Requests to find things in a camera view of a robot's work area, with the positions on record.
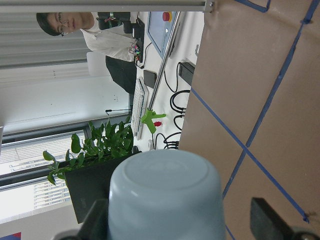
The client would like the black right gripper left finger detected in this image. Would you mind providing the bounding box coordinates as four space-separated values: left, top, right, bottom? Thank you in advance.
76 199 109 240

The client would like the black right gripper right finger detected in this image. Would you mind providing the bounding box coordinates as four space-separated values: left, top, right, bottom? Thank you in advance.
250 197 300 240

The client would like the light blue cup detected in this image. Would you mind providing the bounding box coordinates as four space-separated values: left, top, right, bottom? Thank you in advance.
107 150 226 240

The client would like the green potted plant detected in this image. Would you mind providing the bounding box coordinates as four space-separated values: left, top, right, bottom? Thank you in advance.
42 116 134 185

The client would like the white keyboard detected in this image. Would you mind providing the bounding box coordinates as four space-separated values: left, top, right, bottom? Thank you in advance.
131 76 149 140

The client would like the black smartphone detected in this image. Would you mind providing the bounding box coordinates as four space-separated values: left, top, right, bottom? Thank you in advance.
143 70 157 89

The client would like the black power adapter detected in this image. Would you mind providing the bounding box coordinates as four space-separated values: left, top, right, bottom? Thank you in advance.
178 62 195 86

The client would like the person with glasses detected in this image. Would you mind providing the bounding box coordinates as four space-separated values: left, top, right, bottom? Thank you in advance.
36 12 137 94

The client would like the blue teach pendant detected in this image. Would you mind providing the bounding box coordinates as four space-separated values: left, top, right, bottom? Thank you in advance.
146 11 177 58

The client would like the green handled reacher grabber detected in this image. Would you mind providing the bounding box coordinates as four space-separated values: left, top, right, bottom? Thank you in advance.
140 11 183 134

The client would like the aluminium frame post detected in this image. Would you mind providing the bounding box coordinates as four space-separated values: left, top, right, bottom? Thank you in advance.
0 0 215 13

